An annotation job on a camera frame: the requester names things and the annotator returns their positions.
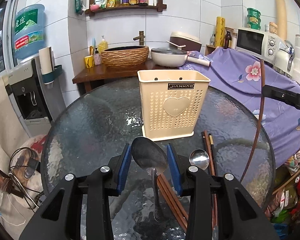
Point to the small steel spoon wooden handle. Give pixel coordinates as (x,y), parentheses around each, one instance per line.
(201,159)

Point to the tall beige roll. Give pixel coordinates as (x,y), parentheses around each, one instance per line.
(281,15)

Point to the round glass table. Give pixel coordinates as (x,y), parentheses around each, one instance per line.
(98,125)

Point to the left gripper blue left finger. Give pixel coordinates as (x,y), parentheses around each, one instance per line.
(124,164)

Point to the purple floral cloth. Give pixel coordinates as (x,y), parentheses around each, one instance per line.
(239,75)

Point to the white microwave oven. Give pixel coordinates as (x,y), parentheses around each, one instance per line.
(260,44)

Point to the yellow roll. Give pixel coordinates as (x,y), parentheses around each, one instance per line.
(220,31)

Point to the stack of green bowls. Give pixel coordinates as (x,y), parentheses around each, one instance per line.
(253,19)

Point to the green hanging pouch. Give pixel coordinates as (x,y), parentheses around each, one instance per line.
(79,7)

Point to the white kettle steel handle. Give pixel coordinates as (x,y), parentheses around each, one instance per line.
(283,62)

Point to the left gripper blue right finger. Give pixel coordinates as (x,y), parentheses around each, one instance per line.
(173,162)

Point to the brass faucet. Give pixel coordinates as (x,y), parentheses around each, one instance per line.
(140,38)

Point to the brown white rice cooker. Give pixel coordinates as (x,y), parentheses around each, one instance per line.
(185,41)

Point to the blue water jug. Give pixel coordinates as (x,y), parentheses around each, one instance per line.
(29,31)

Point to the brown wooden counter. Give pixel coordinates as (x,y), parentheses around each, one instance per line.
(90,78)

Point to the woven basin sink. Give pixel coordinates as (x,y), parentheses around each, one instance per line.
(124,57)

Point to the yellow mug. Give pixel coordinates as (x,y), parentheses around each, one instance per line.
(89,61)

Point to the yellow soap bottle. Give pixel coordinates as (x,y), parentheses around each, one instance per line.
(103,45)

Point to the large steel spoon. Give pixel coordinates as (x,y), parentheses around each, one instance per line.
(152,159)

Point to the white water dispenser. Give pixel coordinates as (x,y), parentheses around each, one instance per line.
(38,103)

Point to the black gold-tipped chopstick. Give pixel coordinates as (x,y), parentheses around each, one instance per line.
(212,152)

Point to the long brown curved rod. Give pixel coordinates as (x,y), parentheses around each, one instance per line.
(258,127)

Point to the cream plastic utensil holder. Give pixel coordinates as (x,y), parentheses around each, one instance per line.
(171,101)

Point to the dark brown glass bottle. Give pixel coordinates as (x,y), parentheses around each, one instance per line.
(227,39)

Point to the white pot with glass lid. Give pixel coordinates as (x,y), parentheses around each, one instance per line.
(174,58)

